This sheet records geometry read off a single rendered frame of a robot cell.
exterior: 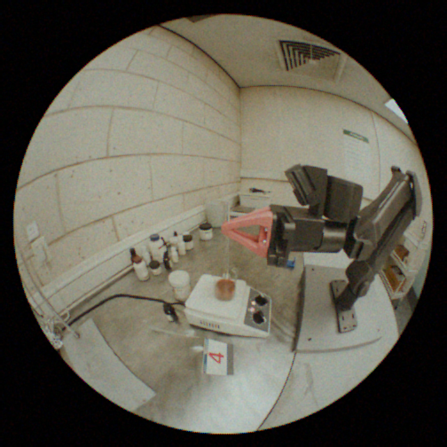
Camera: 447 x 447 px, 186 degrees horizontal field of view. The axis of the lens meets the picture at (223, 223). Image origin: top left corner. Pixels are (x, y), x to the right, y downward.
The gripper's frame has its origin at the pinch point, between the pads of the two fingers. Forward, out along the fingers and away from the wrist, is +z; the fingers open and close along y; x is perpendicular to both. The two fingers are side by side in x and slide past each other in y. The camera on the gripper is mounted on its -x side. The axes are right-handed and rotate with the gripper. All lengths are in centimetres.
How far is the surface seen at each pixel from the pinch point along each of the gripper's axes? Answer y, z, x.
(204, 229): -42, 20, 20
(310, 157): -133, -64, -32
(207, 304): 2.8, 3.4, 17.0
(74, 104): 11, 51, -44
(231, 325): 5.6, -2.5, 19.9
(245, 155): -149, 9, -28
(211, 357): 13.7, -0.1, 22.8
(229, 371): 15.9, -4.3, 25.4
